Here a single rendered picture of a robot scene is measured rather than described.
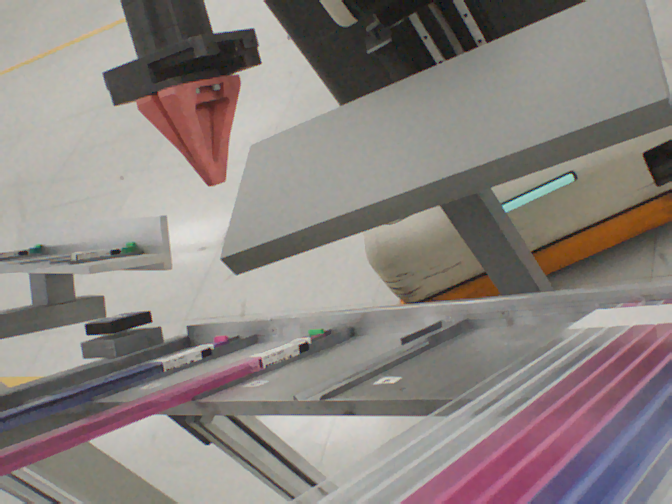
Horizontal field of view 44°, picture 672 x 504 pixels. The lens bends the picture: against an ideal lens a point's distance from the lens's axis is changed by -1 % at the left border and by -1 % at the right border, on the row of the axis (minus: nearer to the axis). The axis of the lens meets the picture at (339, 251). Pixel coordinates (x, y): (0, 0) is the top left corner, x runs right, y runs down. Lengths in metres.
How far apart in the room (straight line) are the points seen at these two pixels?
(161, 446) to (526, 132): 1.28
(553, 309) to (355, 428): 1.07
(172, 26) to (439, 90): 0.59
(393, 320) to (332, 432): 1.01
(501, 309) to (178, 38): 0.31
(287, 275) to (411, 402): 1.61
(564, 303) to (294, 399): 0.22
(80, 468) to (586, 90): 0.77
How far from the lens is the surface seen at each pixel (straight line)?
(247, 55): 0.60
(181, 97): 0.58
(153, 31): 0.60
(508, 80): 1.07
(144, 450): 2.04
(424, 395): 0.47
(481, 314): 0.65
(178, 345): 0.84
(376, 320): 0.70
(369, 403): 0.48
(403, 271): 1.51
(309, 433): 1.72
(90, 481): 1.14
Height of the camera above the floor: 1.19
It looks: 36 degrees down
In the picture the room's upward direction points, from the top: 40 degrees counter-clockwise
